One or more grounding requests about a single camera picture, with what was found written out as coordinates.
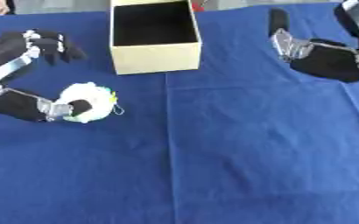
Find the red object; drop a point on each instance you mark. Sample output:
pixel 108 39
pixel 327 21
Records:
pixel 198 5

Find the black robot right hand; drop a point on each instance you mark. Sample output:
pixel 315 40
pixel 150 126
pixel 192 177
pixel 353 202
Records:
pixel 330 64

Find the white round soft toy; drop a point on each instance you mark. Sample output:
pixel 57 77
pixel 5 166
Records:
pixel 93 94

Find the tan cardboard box black inside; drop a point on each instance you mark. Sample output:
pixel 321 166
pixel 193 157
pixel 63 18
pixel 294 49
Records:
pixel 154 58

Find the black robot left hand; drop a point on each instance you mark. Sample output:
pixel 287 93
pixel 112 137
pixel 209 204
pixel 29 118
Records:
pixel 14 105

